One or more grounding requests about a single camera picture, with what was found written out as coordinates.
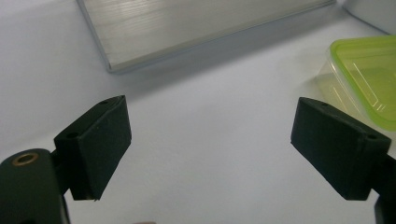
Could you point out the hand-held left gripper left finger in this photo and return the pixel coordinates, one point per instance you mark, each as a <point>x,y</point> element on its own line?
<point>96,149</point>

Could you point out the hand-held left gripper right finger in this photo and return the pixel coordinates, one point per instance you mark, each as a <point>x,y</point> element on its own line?
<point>336,146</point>

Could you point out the clear container with green lid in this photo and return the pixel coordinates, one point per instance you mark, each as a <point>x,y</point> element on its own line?
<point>367,74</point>

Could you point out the white plastic container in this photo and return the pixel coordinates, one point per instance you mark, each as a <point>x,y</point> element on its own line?
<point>373,14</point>

